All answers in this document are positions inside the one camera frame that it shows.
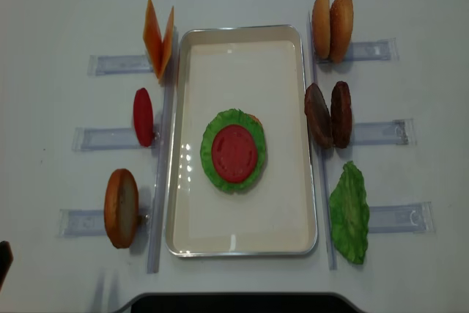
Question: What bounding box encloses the brown meat patty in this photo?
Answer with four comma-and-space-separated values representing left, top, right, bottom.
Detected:
330, 81, 352, 149
304, 83, 333, 149

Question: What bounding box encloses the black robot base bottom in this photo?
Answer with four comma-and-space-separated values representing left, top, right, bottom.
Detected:
130, 294, 357, 312

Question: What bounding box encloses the dark robot arm left edge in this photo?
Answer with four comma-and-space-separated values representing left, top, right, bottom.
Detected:
0, 241, 14, 286

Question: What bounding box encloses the green lettuce leaf on tray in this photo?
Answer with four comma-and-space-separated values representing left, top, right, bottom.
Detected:
200, 108, 267, 193

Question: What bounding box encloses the red tomato slice on tray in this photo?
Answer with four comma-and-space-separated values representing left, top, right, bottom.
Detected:
211, 125, 258, 183

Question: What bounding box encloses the bun half under lettuce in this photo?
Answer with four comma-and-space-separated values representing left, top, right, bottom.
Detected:
248, 114, 262, 125

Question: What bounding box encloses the red tomato slice standing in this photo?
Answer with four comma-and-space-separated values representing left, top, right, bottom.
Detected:
133, 88, 155, 147

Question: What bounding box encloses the orange cheese slice right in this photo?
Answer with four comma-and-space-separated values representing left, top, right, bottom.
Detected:
161, 7, 174, 74

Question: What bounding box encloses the orange cheese slice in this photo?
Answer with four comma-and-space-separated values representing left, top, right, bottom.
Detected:
143, 0, 163, 80
161, 7, 174, 74

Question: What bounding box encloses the orange cheese slice left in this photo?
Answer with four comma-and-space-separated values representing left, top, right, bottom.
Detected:
143, 0, 163, 80

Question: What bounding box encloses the green lettuce leaf standing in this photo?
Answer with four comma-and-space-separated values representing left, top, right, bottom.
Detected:
329, 161, 370, 265

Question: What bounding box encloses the white metal tray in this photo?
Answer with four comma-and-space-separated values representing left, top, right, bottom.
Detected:
165, 25, 317, 258

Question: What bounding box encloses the bun half near left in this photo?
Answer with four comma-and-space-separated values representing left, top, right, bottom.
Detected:
103, 169, 139, 248

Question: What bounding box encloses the plain bun half far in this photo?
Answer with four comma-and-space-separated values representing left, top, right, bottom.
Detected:
311, 0, 330, 59

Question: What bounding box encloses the clear holder middle left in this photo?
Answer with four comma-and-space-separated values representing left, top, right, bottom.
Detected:
72, 128, 144, 152

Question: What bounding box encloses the clear holder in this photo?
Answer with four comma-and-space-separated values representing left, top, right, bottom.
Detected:
369, 202, 435, 234
72, 128, 144, 152
315, 37, 399, 65
87, 55, 153, 76
350, 119, 417, 146
57, 209, 106, 238

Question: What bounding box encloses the clear holder far left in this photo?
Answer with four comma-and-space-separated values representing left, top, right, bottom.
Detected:
87, 55, 153, 76

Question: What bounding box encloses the sesame bun top far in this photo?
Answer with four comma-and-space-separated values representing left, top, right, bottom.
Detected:
329, 0, 354, 63

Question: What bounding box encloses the clear holder middle right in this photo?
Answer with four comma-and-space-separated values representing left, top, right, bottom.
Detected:
350, 119, 417, 146

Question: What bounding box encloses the clear holder far right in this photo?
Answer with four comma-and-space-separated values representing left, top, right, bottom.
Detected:
315, 37, 399, 65

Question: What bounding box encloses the clear holder near left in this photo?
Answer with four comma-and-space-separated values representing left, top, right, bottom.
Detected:
57, 209, 106, 238

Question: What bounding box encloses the clear holder near right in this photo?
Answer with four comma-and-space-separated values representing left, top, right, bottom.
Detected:
369, 202, 435, 234

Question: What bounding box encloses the clear long rail left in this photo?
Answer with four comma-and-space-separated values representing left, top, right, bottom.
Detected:
147, 72, 177, 274

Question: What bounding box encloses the clear long rail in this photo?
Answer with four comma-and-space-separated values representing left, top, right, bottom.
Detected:
307, 11, 337, 270
147, 72, 177, 274

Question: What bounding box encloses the clear long rail right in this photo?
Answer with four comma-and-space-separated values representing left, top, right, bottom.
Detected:
307, 11, 337, 270

